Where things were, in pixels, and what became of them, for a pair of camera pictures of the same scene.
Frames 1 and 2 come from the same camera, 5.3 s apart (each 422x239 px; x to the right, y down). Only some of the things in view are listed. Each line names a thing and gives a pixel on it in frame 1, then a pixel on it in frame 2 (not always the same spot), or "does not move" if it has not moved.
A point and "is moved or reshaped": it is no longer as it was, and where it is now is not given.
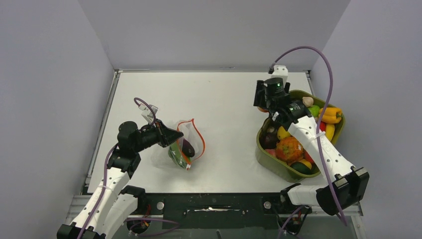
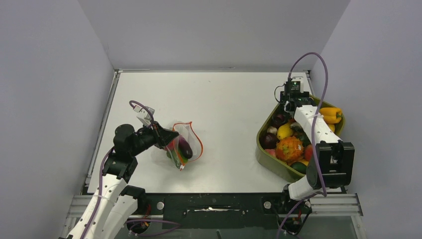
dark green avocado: (301, 168) does not move
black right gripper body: (261, 100) -> (283, 99)
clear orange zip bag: (188, 147) is moved or reshaped
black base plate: (216, 211) does not move
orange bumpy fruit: (288, 150) does not move
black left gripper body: (156, 134) does not move
